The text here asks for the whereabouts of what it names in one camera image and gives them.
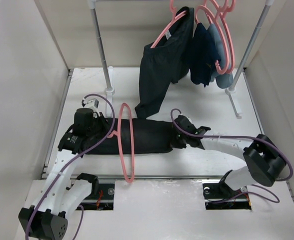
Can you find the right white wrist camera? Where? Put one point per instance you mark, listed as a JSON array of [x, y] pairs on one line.
[[186, 117]]

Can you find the black trousers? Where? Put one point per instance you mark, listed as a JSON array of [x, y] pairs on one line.
[[150, 137]]

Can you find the grey clothes rack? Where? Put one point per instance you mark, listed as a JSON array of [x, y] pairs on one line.
[[230, 91]]

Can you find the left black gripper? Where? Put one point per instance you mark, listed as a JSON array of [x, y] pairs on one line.
[[100, 118]]

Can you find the pink hanger with jeans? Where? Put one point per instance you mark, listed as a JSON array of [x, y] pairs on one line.
[[225, 39]]

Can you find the light blue hanging jeans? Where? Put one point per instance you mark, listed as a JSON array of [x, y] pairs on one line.
[[225, 80]]

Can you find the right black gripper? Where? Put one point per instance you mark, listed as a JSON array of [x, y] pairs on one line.
[[175, 143]]

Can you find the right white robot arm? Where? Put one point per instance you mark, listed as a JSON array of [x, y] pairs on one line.
[[264, 161]]

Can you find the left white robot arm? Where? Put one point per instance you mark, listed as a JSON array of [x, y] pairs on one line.
[[47, 218]]

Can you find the dark navy hanging garment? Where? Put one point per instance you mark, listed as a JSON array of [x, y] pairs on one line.
[[202, 56]]

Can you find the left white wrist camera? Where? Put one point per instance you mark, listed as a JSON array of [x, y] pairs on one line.
[[90, 104]]

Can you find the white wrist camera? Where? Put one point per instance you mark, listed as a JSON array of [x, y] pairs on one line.
[[90, 104], [186, 117]]

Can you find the hanging black shorts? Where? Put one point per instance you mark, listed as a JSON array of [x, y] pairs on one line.
[[163, 65]]

